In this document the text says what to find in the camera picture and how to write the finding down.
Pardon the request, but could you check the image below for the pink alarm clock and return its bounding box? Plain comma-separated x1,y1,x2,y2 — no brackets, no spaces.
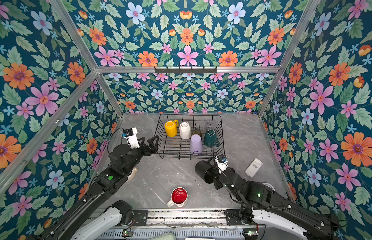
127,168,138,182

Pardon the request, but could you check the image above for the dark green mug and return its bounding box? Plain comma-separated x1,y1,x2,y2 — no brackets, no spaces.
204,129,220,148

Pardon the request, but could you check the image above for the red and white mug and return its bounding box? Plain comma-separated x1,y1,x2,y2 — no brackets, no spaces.
167,187,188,208

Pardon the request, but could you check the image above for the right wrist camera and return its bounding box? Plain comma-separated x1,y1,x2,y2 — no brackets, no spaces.
215,154,228,174

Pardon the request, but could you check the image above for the black wire dish rack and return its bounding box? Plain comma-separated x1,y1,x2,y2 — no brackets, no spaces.
155,114,225,159

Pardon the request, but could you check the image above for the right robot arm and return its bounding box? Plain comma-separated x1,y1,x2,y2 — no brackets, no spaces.
214,167,340,240

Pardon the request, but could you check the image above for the black hook rail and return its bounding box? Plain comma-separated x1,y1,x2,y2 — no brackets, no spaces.
154,67,218,75

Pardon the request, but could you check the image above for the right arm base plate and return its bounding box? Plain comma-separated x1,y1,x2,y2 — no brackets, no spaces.
224,207,253,226

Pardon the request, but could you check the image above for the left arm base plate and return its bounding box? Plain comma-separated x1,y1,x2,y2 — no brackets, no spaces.
131,210,149,227

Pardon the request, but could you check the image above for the white cream mug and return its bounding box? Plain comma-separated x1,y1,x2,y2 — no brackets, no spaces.
179,122,191,140

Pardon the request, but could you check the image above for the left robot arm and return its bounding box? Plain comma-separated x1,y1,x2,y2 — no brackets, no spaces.
27,136,159,240

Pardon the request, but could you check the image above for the white remote control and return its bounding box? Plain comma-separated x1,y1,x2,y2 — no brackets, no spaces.
245,158,263,178

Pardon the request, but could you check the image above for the clear plastic cup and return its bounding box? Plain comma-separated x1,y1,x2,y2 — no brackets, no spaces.
204,120,215,133

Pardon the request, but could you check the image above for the olive glass cup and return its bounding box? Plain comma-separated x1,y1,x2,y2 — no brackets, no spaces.
192,123,202,138

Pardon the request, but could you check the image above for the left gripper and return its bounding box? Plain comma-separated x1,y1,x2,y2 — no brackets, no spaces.
121,133,159,176

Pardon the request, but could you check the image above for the black mug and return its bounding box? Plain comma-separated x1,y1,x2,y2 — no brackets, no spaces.
194,157,218,184

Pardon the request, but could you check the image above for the white alarm clock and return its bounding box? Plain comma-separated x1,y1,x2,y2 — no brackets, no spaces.
263,183,275,191

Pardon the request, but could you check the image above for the yellow mug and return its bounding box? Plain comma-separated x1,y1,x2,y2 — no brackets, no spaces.
165,120,179,138

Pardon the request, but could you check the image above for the lilac plastic cup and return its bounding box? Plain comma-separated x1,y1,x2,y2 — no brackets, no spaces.
190,134,203,155

